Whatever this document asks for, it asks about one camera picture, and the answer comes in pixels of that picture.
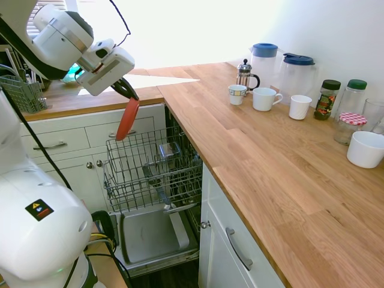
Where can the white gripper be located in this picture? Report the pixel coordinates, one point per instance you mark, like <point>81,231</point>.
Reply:
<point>111,70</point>

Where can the pink round plate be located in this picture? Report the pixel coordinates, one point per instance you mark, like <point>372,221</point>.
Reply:
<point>127,120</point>

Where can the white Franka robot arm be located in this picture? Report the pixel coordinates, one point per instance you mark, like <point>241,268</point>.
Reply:
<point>45,228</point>

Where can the stainless steel dishwasher door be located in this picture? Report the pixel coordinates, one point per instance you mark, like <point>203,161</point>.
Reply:
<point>150,237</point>

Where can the white drawer front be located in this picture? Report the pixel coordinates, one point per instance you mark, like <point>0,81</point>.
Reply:
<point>75,135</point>
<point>99,129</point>

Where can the clear glass food container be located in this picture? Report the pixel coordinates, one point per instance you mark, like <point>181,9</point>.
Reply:
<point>169,150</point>

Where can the silver round cabinet knob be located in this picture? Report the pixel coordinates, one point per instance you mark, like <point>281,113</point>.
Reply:
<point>205,224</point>
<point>99,163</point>
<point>89,165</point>

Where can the grey plastic cutlery basket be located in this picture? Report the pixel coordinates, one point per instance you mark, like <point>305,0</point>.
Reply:
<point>27,96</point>

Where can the white window blinds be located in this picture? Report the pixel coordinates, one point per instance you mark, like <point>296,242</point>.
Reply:
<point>54,6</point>

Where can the small patterned white cup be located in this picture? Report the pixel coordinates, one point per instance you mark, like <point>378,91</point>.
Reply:
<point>237,95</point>

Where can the black coffee machine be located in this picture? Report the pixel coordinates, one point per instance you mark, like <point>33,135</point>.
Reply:
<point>12,60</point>

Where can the glass french press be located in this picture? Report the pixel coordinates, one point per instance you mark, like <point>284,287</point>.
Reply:
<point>247,76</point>

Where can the black mounting clamp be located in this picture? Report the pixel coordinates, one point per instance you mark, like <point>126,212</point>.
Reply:
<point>103,219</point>

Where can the clear pitcher round blue lid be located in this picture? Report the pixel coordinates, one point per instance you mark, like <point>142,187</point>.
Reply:
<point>265,63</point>

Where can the clear pitcher spouted blue lid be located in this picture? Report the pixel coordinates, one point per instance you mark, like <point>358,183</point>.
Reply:
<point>297,81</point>

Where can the white ribbed cup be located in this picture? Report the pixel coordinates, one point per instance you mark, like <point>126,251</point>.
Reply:
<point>299,108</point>

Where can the wooden robot stand top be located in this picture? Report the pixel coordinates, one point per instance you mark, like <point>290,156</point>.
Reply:
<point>105,267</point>

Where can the spice jar black lid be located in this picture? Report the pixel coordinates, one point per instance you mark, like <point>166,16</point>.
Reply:
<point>325,103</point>

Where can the glass jar red checked lid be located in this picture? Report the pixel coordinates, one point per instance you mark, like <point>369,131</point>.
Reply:
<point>348,129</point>

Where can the clear jar green lid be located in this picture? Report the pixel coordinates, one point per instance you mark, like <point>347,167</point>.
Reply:
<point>355,99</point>

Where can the white ceramic bowl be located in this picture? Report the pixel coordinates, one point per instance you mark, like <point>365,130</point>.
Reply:
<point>364,150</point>

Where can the tall clear drinking glass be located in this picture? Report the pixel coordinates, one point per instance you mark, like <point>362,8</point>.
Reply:
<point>375,114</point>

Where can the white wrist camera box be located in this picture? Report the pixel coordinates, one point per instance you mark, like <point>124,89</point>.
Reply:
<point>102,49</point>

